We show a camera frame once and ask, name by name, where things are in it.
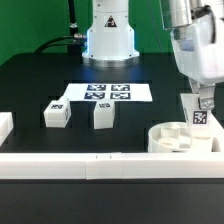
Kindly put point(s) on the white round stool seat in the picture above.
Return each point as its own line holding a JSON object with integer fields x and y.
{"x": 174, "y": 137}

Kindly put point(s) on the white right fence bar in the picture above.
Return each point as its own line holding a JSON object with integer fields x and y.
{"x": 218, "y": 133}

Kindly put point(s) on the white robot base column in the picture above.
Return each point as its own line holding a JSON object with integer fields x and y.
{"x": 110, "y": 39}

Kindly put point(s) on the white sheet with tags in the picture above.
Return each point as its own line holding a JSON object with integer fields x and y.
{"x": 117, "y": 92}

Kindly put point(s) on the white front fence bar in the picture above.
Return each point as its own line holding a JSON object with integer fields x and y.
{"x": 111, "y": 165}

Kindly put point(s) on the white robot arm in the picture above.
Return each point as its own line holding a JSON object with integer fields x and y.
{"x": 181, "y": 13}

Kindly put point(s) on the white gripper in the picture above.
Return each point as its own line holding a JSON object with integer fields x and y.
{"x": 199, "y": 54}

